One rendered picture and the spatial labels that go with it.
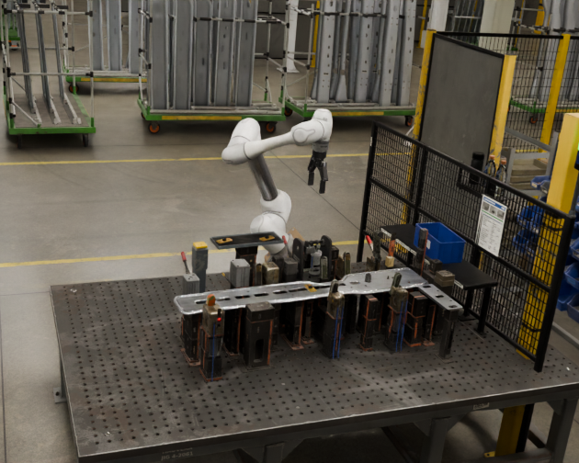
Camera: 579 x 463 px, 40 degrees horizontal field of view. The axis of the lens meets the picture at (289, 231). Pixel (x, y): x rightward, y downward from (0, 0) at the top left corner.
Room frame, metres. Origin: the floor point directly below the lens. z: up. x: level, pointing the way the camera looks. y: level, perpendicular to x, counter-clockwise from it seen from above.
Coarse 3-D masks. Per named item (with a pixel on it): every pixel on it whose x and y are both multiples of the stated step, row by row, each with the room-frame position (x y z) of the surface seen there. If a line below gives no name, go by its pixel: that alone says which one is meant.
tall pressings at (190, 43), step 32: (160, 0) 10.46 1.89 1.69; (192, 0) 11.02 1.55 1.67; (224, 0) 10.94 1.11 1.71; (256, 0) 11.05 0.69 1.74; (160, 32) 10.45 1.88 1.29; (192, 32) 10.51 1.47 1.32; (224, 32) 10.94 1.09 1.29; (160, 64) 10.43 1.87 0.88; (192, 64) 11.03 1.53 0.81; (224, 64) 11.15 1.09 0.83; (160, 96) 10.40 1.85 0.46; (192, 96) 11.00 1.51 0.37; (224, 96) 10.90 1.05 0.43
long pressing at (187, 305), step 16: (368, 272) 3.96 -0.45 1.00; (384, 272) 3.99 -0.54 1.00; (400, 272) 4.00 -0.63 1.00; (240, 288) 3.62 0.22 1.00; (256, 288) 3.65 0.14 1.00; (272, 288) 3.66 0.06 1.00; (288, 288) 3.68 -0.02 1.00; (320, 288) 3.71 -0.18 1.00; (352, 288) 3.74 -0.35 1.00; (368, 288) 3.76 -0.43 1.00; (384, 288) 3.78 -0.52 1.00; (176, 304) 3.41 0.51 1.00; (192, 304) 3.41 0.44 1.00; (224, 304) 3.44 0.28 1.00; (240, 304) 3.46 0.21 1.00
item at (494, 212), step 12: (480, 204) 4.15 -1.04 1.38; (492, 204) 4.07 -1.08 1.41; (504, 204) 3.98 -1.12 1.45; (480, 216) 4.14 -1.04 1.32; (492, 216) 4.05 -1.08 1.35; (504, 216) 3.97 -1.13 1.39; (492, 228) 4.04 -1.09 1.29; (504, 228) 3.95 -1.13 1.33; (480, 240) 4.11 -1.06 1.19; (492, 240) 4.02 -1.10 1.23; (492, 252) 4.01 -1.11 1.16
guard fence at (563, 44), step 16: (448, 32) 6.92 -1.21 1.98; (464, 32) 6.98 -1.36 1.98; (480, 32) 7.06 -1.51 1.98; (560, 48) 7.38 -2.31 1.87; (560, 64) 7.35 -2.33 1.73; (560, 80) 7.36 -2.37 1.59; (544, 96) 7.35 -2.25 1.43; (512, 112) 7.23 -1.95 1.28; (528, 112) 7.29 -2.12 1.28; (544, 112) 7.36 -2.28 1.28; (560, 112) 7.42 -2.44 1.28; (544, 128) 7.37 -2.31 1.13; (512, 208) 7.31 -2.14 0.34
